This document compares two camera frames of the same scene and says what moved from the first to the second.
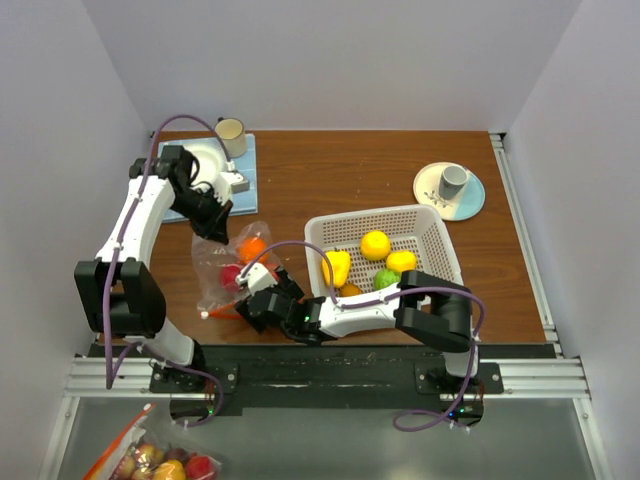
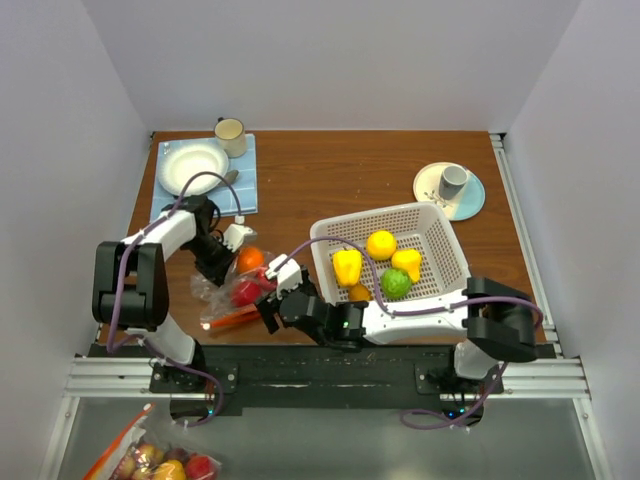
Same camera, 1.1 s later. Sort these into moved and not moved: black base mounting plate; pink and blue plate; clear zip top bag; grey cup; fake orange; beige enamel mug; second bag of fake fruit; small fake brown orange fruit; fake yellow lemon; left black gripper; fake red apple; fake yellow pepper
Moved: small fake brown orange fruit; fake orange; clear zip top bag; fake yellow pepper; fake red apple; left black gripper; fake yellow lemon
Not moved: pink and blue plate; grey cup; beige enamel mug; second bag of fake fruit; black base mounting plate
